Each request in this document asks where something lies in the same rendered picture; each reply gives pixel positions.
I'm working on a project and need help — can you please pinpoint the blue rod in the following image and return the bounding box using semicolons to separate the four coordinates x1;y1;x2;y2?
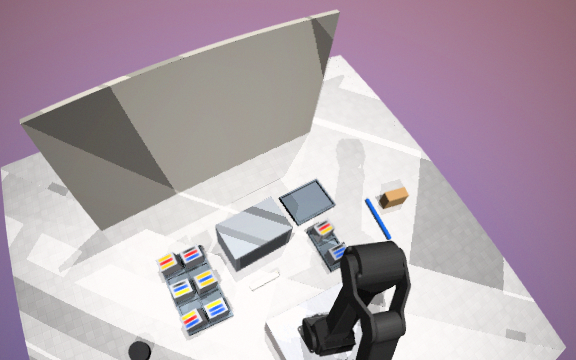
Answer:
366;199;391;240

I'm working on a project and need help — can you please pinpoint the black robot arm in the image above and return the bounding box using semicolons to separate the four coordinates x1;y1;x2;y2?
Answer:
297;241;411;360

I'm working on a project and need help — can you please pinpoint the brown rectangular block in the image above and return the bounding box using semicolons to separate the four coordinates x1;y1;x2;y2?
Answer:
379;187;409;209

